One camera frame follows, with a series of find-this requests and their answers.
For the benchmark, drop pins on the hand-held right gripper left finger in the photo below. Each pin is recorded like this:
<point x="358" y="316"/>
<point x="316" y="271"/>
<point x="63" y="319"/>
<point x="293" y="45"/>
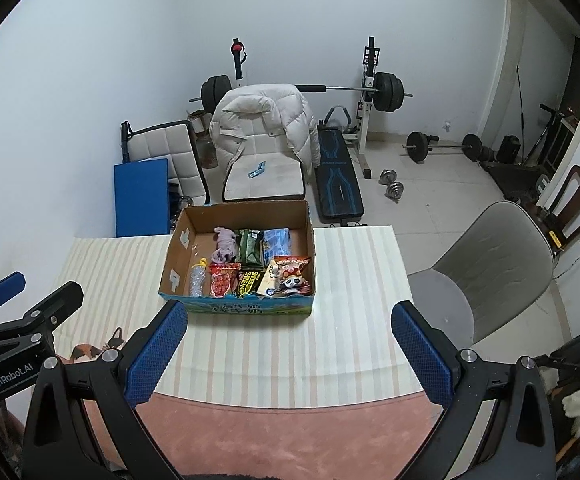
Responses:
<point x="154" y="357"/>

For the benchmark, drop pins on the purple plush toy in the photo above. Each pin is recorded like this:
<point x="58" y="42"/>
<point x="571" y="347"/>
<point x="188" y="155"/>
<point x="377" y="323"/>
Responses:
<point x="224" y="245"/>

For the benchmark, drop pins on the black blue weight bench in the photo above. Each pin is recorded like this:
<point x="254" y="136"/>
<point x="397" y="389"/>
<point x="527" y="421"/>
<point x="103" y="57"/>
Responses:
<point x="337" y="185"/>

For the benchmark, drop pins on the beige cushioned chair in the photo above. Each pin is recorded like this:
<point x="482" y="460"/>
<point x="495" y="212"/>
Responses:
<point x="280" y="182"/>

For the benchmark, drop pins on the grey shell chair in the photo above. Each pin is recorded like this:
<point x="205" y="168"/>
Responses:
<point x="500" y="260"/>

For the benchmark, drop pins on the white puffer jacket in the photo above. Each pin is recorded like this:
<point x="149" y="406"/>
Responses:
<point x="262" y="115"/>

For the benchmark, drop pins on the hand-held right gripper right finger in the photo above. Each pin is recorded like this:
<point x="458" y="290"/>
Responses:
<point x="422" y="355"/>

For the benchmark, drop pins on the blue tissue pack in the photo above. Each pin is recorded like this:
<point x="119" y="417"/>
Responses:
<point x="276" y="242"/>

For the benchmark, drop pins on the water jug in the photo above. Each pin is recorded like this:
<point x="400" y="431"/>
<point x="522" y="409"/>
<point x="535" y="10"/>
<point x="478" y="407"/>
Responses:
<point x="205" y="145"/>

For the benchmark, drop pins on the black speaker box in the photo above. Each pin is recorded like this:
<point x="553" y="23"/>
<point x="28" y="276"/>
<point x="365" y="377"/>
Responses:
<point x="509" y="149"/>

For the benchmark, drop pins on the blue foam mat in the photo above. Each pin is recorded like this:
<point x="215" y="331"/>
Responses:
<point x="140" y="197"/>

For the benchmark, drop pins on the black yellow snack packet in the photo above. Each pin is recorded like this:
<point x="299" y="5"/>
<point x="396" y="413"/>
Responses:
<point x="247" y="284"/>

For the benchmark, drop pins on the white padded chair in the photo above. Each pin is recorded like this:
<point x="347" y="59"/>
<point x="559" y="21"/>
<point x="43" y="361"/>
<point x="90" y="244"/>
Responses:
<point x="162" y="147"/>

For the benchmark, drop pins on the black exercise machine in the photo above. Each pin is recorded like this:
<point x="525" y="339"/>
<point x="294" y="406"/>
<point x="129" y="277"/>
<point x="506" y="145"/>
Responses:
<point x="550" y="140"/>

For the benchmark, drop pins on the cardboard box with blue print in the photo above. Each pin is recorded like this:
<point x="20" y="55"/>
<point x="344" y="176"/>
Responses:
<point x="182" y="270"/>

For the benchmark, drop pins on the clear plastic bag yellow tie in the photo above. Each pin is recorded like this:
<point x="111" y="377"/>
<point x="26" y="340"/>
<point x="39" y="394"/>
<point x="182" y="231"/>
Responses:
<point x="197" y="280"/>

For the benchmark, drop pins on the short barbell with black plates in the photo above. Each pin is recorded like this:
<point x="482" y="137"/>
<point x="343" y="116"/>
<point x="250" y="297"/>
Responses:
<point x="417" y="147"/>

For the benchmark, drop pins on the green snack packet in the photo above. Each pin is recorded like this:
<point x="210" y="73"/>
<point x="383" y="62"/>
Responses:
<point x="250" y="247"/>

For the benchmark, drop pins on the chrome dumbbell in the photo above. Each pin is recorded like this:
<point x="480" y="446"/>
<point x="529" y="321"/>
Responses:
<point x="396" y="192"/>
<point x="386" y="177"/>

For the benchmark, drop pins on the red panda snack packet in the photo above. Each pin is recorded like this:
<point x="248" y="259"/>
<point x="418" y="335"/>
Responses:
<point x="292" y="275"/>

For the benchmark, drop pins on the small blue packet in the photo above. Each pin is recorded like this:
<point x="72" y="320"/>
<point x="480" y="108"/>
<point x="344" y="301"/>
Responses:
<point x="256" y="170"/>

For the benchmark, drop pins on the white weight rack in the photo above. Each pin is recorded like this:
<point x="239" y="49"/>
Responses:
<point x="367" y="125"/>

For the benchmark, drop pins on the long barbell with black plates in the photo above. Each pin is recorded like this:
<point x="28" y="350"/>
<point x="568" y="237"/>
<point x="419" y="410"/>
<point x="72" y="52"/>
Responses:
<point x="387" y="91"/>

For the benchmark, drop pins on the cream tissue pack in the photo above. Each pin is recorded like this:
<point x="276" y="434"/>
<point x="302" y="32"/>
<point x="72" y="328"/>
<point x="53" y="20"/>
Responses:
<point x="269" y="282"/>

